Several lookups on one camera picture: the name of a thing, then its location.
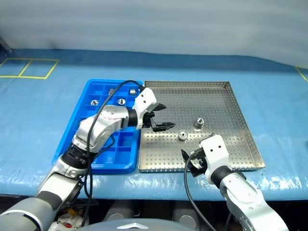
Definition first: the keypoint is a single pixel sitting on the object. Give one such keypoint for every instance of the blue plastic compartment tray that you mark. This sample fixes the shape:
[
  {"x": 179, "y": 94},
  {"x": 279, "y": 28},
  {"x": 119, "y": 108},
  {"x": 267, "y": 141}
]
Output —
[{"x": 125, "y": 144}]

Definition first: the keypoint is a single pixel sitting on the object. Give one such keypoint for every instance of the yellow tape corner marking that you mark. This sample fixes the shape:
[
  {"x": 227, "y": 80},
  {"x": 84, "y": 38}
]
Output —
[{"x": 302, "y": 72}]

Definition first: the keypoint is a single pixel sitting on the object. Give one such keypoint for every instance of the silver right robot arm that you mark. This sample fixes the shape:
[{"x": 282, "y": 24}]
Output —
[{"x": 240, "y": 192}]

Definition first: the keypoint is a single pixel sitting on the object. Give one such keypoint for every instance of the yellow tape double square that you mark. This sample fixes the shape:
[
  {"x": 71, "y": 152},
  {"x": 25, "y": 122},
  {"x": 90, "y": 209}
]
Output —
[{"x": 30, "y": 68}]

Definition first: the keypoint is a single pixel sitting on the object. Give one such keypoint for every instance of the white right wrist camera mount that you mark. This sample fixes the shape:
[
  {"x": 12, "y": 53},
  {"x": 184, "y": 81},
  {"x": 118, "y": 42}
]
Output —
[{"x": 214, "y": 149}]

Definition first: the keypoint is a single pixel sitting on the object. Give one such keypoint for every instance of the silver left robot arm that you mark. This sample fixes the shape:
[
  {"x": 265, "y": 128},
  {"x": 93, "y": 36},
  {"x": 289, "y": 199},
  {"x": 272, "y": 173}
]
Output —
[{"x": 108, "y": 120}]

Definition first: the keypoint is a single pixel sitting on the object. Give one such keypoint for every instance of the grey robot torso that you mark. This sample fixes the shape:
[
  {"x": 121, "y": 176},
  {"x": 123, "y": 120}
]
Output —
[{"x": 134, "y": 226}]

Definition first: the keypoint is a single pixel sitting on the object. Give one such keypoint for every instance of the flanged metal roller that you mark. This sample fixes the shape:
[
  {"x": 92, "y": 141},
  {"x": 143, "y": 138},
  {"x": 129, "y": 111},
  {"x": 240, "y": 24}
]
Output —
[{"x": 182, "y": 135}]

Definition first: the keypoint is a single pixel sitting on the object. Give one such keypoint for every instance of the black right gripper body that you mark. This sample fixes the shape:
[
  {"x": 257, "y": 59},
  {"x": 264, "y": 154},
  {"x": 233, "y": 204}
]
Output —
[{"x": 198, "y": 160}]

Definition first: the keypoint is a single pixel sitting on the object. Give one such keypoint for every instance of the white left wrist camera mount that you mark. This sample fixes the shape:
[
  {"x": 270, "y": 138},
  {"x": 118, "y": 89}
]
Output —
[{"x": 145, "y": 98}]

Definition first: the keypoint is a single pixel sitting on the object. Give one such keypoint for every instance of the perforated steel tray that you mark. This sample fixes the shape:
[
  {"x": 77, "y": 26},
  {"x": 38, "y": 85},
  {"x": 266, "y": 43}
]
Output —
[{"x": 216, "y": 108}]

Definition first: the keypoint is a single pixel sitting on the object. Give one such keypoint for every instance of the small metal nut fitting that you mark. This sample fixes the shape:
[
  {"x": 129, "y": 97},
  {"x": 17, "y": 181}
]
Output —
[{"x": 199, "y": 122}]

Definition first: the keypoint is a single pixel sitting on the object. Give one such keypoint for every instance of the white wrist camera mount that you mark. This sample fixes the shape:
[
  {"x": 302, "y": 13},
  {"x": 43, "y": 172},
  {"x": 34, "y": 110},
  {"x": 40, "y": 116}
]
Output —
[
  {"x": 214, "y": 149},
  {"x": 145, "y": 98}
]

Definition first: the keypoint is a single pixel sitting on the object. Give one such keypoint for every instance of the black waste bin with wrappers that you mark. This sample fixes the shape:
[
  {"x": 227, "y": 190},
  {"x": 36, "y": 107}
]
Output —
[{"x": 69, "y": 219}]

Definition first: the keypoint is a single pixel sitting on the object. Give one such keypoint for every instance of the grey metal frame post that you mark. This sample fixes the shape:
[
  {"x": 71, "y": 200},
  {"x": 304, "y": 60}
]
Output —
[{"x": 5, "y": 44}]

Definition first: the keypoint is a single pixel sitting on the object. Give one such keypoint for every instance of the small metal roller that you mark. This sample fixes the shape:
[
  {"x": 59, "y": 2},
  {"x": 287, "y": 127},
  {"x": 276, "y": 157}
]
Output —
[
  {"x": 132, "y": 91},
  {"x": 121, "y": 101},
  {"x": 111, "y": 92},
  {"x": 94, "y": 102}
]

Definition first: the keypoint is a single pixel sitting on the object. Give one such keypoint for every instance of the grey round cylinder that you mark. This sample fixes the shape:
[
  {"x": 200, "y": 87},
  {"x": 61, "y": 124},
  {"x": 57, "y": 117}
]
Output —
[
  {"x": 186, "y": 217},
  {"x": 120, "y": 211}
]

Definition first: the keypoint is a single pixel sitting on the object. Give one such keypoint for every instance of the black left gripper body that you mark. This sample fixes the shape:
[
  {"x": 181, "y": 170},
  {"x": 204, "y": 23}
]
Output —
[{"x": 148, "y": 120}]

